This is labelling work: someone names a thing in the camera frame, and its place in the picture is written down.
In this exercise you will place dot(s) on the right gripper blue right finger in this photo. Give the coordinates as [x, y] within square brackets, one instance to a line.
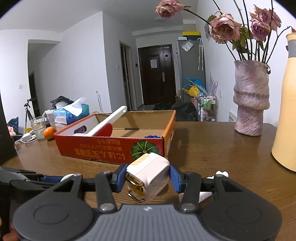
[177, 179]

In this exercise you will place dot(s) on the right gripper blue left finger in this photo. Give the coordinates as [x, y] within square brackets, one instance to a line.
[118, 178]

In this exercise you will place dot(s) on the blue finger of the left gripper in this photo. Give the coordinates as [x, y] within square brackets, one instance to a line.
[52, 179]

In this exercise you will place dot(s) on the large white bottle cap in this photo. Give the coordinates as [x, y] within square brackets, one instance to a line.
[66, 177]

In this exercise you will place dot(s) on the white cream perfume-style bottle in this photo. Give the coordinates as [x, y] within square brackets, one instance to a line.
[147, 176]

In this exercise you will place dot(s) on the black monitor edge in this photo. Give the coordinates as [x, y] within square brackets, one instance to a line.
[7, 148]

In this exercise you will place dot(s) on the red cardboard produce box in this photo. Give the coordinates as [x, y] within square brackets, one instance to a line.
[126, 143]

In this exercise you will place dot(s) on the orange fruit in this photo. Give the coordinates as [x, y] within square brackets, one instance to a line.
[49, 133]

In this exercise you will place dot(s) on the blue bottle cap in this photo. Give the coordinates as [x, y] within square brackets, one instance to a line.
[152, 136]

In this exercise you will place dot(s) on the clear drinking glass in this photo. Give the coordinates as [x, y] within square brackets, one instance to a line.
[38, 125]

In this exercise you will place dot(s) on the purple round object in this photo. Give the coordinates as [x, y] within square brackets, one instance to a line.
[81, 129]

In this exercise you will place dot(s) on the blue tissue pack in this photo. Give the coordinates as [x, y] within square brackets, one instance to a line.
[72, 112]

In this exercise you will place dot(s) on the black bag on chair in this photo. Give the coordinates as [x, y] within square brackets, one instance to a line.
[184, 111]

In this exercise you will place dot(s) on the yellow and blue bags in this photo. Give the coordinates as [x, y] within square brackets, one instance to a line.
[194, 87]

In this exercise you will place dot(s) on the grey refrigerator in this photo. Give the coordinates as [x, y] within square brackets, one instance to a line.
[191, 61]

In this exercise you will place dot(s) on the purple decorative feather plant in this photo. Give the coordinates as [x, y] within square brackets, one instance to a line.
[213, 85]

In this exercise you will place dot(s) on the cream yellow thermos jug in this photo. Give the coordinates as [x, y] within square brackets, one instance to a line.
[284, 149]

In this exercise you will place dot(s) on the pink textured flower vase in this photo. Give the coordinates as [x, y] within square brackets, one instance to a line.
[251, 94]

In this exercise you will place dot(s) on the dark wooden entrance door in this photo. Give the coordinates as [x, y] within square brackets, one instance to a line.
[157, 74]

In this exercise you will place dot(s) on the yellow box on refrigerator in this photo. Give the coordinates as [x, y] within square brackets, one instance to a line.
[191, 33]

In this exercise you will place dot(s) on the dried pink rose bouquet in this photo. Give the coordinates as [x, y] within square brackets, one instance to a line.
[250, 37]

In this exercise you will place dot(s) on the camera tripod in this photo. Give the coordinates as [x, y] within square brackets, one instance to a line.
[28, 116]

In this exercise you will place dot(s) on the white wire storage cart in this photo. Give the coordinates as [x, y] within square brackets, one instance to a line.
[207, 107]

